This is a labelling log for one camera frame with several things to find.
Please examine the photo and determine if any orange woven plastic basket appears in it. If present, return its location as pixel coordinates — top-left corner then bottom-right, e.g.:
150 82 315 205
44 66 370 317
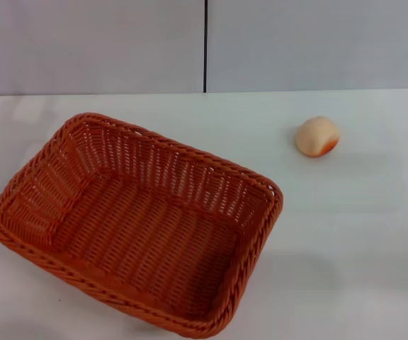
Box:
0 112 285 336

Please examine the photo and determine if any pale peach toy fruit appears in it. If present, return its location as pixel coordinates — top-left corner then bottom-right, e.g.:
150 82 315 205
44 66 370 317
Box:
295 115 341 158

